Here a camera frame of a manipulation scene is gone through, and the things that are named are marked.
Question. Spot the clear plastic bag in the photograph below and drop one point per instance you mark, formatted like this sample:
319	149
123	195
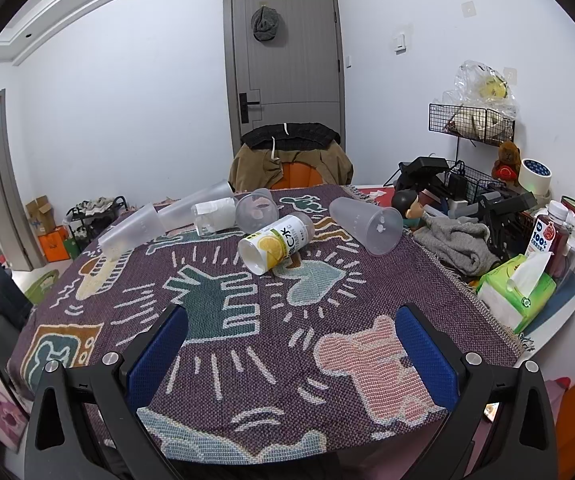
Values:
478	85

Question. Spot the cardboard box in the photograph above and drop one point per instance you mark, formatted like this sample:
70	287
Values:
41	215

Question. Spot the brown plush toy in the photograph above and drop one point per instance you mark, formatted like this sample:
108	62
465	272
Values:
506	167

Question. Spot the orange chair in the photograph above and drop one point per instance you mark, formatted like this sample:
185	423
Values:
297	175

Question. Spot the black door handle lock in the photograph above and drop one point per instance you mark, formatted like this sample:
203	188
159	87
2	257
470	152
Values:
245	103

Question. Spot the grey cap on door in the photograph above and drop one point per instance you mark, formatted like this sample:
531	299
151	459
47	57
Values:
265	23

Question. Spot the black garment on chair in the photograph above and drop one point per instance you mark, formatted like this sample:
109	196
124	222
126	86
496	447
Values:
291	136

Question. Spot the red juice bottle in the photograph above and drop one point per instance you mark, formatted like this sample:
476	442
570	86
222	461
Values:
550	234

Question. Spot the purple patterned woven table cloth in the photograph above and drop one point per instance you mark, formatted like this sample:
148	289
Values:
293	363

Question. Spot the black shoe rack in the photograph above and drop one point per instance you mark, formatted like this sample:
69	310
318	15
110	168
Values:
89	219

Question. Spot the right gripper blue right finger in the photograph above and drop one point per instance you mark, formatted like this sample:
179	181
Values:
444	370

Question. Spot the black wire wall basket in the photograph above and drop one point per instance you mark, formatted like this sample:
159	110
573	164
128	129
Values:
477	124

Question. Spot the frosted cup centre open mouth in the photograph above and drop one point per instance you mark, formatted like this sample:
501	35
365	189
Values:
256	210

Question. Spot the green tissue box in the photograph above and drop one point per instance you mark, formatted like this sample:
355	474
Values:
518	290

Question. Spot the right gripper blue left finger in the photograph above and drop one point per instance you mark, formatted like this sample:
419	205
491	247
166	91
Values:
143	365

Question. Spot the black haired doll figure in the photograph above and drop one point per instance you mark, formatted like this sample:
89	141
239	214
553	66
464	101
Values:
409	205

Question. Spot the brown jacket on chair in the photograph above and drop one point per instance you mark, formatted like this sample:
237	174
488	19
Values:
252	169

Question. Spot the frosted cup far right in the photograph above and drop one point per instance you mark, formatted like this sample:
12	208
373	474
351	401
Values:
378	229

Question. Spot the grey knitted cloth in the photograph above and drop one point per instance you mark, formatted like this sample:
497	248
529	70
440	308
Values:
461	244

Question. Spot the clear cup white label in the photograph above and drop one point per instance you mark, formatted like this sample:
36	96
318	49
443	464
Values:
214	216

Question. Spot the green slipper mat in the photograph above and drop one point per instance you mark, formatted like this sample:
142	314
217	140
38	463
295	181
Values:
37	290

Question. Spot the lemon label plastic cup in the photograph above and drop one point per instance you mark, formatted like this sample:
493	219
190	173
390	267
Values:
266	248

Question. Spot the grey entrance door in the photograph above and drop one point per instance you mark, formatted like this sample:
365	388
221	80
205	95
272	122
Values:
297	77

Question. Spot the black wire desk basket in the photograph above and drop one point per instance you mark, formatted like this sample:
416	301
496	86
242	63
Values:
466	183

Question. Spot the white wall switch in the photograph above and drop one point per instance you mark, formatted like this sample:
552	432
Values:
400	44

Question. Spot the pink cartoon bag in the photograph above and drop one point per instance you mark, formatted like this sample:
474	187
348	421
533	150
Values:
12	423

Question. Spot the frosted cup far left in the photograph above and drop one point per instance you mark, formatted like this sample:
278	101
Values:
139	228

